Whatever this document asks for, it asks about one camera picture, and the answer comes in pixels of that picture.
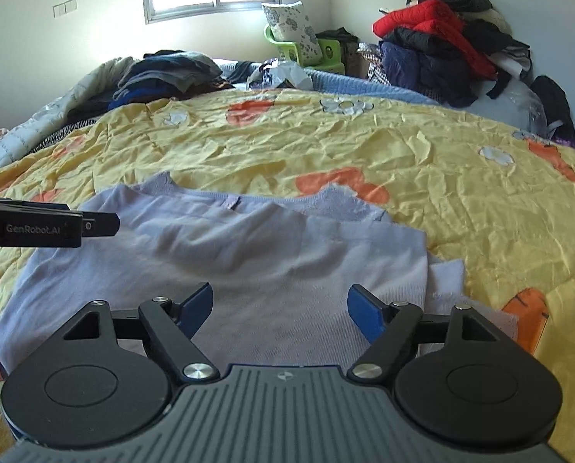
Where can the white wall switch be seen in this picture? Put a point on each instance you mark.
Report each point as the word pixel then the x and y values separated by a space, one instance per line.
pixel 65 8

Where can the black cloth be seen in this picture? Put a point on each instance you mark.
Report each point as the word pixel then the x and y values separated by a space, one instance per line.
pixel 338 36

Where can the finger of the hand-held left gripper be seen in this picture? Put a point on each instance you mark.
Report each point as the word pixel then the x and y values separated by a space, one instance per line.
pixel 102 224

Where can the checked cloth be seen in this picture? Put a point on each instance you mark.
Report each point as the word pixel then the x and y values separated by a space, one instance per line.
pixel 372 62

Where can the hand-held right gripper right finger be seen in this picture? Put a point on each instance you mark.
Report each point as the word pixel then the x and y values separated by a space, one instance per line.
pixel 366 311

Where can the blue knit blanket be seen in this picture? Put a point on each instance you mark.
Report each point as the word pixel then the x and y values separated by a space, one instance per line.
pixel 364 88

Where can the clear plastic bag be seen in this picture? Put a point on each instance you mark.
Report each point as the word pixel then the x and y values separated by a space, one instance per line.
pixel 514 101

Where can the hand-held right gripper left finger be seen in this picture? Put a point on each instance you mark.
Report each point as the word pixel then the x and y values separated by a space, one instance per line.
pixel 197 306

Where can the pile of dark folded clothes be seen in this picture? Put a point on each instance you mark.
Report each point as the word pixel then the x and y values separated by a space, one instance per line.
pixel 171 75

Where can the white quilt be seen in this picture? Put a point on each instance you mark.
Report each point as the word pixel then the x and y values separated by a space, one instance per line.
pixel 51 115

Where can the black bag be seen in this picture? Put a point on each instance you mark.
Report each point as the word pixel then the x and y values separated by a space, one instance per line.
pixel 555 106

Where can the floral pillow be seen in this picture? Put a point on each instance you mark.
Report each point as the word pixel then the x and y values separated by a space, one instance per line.
pixel 292 29

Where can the green plastic chair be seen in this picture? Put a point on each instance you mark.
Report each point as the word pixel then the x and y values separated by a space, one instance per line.
pixel 328 53

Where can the lavender knit sweater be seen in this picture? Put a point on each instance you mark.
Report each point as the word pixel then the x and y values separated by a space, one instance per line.
pixel 249 260

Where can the navy jacket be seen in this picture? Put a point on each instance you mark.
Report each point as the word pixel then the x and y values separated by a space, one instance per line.
pixel 422 70

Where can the pile of red dark clothes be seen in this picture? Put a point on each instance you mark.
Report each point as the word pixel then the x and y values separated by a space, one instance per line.
pixel 432 19

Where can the white plastic bag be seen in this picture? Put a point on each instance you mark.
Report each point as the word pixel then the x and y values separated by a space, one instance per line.
pixel 285 75

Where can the yellow printed blanket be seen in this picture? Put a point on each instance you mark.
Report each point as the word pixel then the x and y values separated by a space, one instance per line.
pixel 461 193

